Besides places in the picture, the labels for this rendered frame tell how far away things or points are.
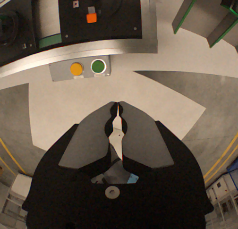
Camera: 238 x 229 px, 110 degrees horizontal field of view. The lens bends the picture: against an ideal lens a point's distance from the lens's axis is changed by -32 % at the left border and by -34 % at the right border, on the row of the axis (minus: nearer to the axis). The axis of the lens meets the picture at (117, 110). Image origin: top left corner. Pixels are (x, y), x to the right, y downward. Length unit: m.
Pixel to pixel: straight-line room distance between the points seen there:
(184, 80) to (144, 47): 1.27
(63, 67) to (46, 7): 0.25
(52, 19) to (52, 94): 0.34
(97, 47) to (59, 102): 0.34
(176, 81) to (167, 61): 1.06
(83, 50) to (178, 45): 0.36
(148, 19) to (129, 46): 0.11
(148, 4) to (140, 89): 0.33
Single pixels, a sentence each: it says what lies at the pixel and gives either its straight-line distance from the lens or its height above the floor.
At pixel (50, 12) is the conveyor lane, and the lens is 0.50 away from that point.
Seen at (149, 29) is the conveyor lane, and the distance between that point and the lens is 0.40.
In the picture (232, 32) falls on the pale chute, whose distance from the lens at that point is 0.49.
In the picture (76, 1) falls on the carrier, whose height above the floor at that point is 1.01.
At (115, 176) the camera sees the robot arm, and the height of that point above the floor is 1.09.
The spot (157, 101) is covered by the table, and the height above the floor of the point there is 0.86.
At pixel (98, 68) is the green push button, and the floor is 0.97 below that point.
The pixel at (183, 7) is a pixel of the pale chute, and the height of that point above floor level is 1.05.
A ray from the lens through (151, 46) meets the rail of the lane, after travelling 0.40.
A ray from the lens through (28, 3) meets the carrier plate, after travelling 0.51.
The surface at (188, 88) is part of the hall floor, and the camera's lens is 1.68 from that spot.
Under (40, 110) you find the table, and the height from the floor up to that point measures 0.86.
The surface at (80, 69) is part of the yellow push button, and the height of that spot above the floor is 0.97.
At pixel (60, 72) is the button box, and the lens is 0.44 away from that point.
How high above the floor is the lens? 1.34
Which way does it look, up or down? 58 degrees down
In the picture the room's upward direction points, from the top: 178 degrees counter-clockwise
